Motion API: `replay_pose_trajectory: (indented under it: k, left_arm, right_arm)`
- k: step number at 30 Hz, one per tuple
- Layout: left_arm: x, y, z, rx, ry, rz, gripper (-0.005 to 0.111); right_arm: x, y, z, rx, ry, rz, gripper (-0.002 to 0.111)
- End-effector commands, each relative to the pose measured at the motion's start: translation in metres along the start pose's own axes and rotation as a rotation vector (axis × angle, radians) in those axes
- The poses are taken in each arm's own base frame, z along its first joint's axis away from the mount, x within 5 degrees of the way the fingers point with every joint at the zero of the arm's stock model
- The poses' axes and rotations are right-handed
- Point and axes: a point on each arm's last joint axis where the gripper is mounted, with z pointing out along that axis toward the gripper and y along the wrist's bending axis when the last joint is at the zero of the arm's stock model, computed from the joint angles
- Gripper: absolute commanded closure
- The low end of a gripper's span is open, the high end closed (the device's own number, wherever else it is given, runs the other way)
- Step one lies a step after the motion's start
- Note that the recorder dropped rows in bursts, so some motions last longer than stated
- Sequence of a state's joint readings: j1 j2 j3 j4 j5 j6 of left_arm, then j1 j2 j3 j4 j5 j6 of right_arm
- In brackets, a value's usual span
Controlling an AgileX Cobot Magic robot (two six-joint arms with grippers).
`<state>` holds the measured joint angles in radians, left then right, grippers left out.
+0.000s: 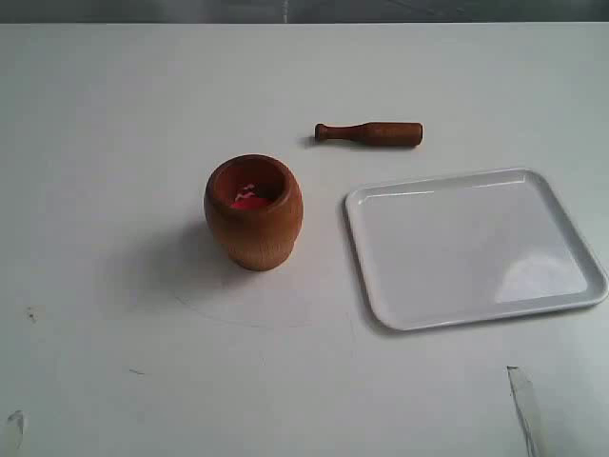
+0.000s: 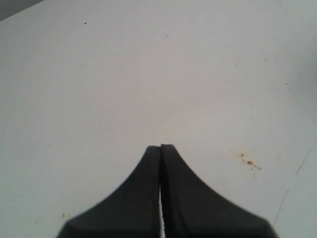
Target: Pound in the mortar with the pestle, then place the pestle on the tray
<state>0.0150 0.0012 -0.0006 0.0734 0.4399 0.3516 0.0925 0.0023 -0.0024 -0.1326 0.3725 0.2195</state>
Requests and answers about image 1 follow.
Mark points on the brown wooden pestle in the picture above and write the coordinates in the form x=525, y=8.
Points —
x=374, y=134

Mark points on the wooden mortar cup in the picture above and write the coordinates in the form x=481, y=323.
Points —
x=256, y=239

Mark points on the red object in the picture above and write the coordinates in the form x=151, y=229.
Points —
x=251, y=196

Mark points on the white rectangular tray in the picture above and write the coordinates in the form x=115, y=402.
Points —
x=471, y=248

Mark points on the clear tape strip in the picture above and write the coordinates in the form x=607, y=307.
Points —
x=528, y=411

